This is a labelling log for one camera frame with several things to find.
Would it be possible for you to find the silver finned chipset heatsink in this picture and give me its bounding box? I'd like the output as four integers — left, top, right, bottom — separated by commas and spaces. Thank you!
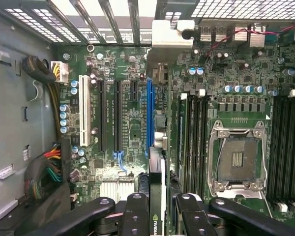
100, 180, 135, 203

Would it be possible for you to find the metal socket cover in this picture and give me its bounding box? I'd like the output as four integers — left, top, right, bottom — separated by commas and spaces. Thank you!
215, 189, 266, 200

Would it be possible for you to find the CPU socket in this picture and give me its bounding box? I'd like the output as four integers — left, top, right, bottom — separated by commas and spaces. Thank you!
207, 119, 269, 199

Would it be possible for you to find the black RAM slot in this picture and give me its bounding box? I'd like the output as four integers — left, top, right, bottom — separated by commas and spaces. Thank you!
202, 94, 209, 195
195, 94, 202, 195
287, 89, 295, 209
279, 95, 287, 212
270, 95, 279, 209
188, 94, 195, 195

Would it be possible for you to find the green motherboard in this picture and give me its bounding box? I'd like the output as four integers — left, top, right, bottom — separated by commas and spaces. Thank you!
53, 41, 295, 229

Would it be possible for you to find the black long expansion slot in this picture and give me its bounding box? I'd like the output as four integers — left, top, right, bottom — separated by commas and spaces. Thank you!
114, 80, 122, 152
98, 78, 107, 152

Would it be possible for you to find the blue expansion slot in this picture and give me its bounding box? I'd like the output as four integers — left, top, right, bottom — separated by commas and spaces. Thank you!
146, 76, 155, 158

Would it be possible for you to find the white expansion slot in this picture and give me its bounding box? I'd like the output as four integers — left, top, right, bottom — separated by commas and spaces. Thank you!
78, 75, 91, 146

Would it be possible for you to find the black short expansion slot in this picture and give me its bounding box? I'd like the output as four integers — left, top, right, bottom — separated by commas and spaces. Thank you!
130, 80, 138, 102

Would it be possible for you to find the black open PC case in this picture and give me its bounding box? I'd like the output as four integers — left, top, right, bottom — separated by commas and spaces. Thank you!
0, 0, 295, 236

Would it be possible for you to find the white power connector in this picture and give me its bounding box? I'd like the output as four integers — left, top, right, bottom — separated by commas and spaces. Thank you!
50, 61, 70, 84

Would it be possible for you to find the silver rear port block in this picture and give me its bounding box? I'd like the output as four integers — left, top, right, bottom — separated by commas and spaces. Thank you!
249, 23, 266, 48
233, 26, 249, 42
199, 24, 227, 42

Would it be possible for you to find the coloured power wire bundle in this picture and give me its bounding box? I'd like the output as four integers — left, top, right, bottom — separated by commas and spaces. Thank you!
23, 142, 72, 205

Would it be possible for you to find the black braided cable bundle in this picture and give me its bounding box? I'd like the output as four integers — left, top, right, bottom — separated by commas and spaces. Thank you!
21, 55, 62, 138

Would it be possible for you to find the red and black twisted wire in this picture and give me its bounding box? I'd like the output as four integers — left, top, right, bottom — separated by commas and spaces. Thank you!
204, 0, 295, 64

